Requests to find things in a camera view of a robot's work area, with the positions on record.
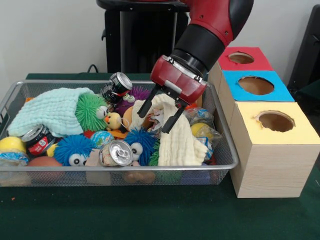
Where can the purple spiky ball with eyes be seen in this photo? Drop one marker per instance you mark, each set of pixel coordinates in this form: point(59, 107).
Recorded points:
point(138, 93)

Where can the blue spiky ball with eyes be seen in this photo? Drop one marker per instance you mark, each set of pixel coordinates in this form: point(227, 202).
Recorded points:
point(72, 147)
point(140, 140)

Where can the black can with white print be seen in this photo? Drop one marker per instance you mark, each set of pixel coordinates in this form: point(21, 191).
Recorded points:
point(117, 85)

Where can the green spiky ball with eyes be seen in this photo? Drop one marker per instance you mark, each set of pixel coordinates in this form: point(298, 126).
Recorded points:
point(88, 112)

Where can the wooden box with three holes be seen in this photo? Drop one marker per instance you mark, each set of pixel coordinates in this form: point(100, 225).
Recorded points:
point(275, 165)

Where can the dark green table cloth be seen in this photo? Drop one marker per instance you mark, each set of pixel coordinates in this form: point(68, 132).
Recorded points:
point(310, 97)
point(150, 215)

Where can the clear mesh bin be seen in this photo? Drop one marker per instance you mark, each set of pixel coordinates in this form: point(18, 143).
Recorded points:
point(75, 178)

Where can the cream waffle cloth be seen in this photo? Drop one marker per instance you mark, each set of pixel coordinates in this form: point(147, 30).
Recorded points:
point(180, 145)

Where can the silver drink can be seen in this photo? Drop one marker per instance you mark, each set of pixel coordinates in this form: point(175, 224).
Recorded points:
point(117, 152)

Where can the white cloth with coloured dots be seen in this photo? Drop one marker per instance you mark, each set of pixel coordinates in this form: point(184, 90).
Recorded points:
point(155, 119)

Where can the mint waffle cloth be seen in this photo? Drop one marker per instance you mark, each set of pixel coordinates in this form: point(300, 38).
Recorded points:
point(50, 110)

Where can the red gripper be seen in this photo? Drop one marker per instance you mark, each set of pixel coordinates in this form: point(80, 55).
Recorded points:
point(178, 80)

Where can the black and red drink can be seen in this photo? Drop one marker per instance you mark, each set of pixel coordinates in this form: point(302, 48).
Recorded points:
point(37, 143)

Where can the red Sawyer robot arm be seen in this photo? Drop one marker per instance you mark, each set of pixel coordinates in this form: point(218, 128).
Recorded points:
point(200, 42)

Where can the yellow ball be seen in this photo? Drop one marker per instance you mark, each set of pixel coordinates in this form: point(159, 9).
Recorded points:
point(12, 145)

